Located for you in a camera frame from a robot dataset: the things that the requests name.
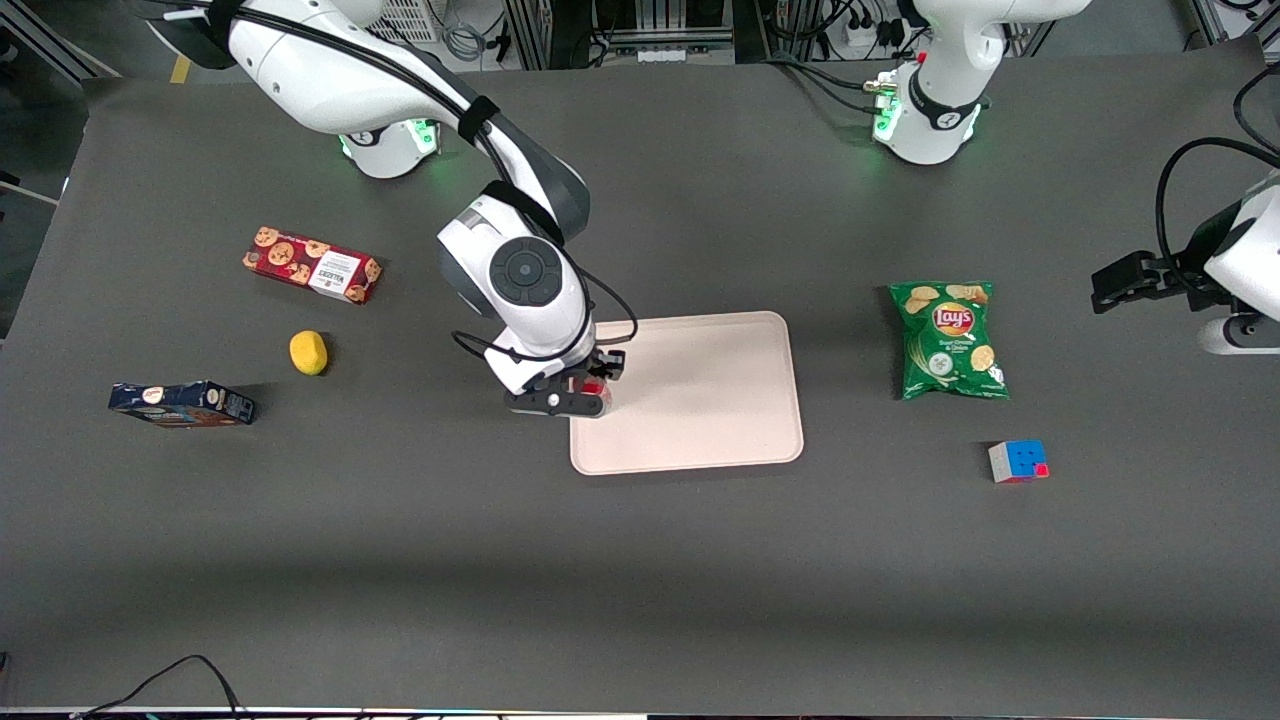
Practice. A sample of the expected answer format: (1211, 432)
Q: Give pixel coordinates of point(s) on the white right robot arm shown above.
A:
(320, 70)

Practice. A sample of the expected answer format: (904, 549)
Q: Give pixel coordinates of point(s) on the yellow lemon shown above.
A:
(308, 353)

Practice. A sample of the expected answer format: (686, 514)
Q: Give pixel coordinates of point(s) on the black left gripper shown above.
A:
(1168, 273)

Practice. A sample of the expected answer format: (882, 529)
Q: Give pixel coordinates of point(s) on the green Lay's chips bag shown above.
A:
(950, 340)

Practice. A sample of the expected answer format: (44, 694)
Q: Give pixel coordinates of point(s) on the beige plastic tray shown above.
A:
(700, 400)

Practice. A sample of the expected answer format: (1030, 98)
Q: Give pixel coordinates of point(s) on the blue Rubik's cube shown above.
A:
(1018, 460)

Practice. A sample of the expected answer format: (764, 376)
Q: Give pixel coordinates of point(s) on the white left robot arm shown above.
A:
(935, 110)

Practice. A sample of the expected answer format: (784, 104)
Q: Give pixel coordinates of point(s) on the white power strip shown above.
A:
(860, 32)

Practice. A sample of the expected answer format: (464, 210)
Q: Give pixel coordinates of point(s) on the small coke bottle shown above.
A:
(594, 386)

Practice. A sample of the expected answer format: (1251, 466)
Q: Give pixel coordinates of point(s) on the dark blue snack box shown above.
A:
(180, 404)

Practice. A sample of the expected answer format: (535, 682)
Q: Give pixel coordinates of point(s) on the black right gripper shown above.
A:
(603, 366)

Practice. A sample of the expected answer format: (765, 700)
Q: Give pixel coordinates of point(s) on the red cookie box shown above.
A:
(310, 265)

